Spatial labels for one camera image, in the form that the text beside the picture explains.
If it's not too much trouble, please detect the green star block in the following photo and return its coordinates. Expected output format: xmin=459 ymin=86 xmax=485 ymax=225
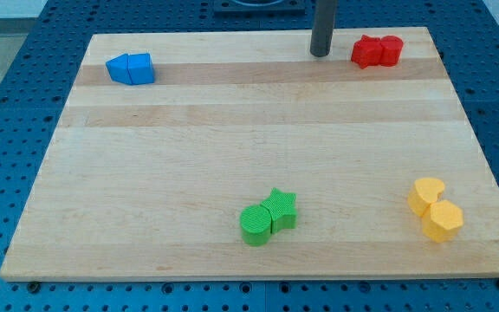
xmin=261 ymin=188 xmax=298 ymax=234

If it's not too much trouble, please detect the green cylinder block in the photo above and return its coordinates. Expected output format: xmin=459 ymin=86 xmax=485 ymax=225
xmin=239 ymin=205 xmax=272 ymax=246

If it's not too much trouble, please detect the light wooden board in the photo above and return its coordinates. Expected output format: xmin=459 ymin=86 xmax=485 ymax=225
xmin=0 ymin=27 xmax=499 ymax=282

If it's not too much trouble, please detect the blue cube block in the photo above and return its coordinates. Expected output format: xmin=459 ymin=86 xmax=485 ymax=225
xmin=127 ymin=53 xmax=155 ymax=85

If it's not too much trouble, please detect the red star block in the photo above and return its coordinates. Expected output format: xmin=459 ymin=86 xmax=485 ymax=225
xmin=351 ymin=35 xmax=383 ymax=68

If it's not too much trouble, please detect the blue triangle block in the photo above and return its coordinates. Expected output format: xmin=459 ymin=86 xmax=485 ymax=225
xmin=106 ymin=54 xmax=133 ymax=85

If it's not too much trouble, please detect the grey cylindrical robot end-effector rod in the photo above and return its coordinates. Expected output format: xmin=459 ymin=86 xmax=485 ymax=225
xmin=309 ymin=0 xmax=338 ymax=57

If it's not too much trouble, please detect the yellow heart block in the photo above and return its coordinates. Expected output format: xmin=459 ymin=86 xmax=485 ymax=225
xmin=407 ymin=177 xmax=445 ymax=217

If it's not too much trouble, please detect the yellow hexagon block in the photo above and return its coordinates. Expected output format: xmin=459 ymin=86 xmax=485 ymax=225
xmin=421 ymin=200 xmax=464 ymax=243

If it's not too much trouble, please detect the dark robot base mount plate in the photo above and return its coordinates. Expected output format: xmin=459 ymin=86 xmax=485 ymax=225
xmin=212 ymin=0 xmax=306 ymax=15

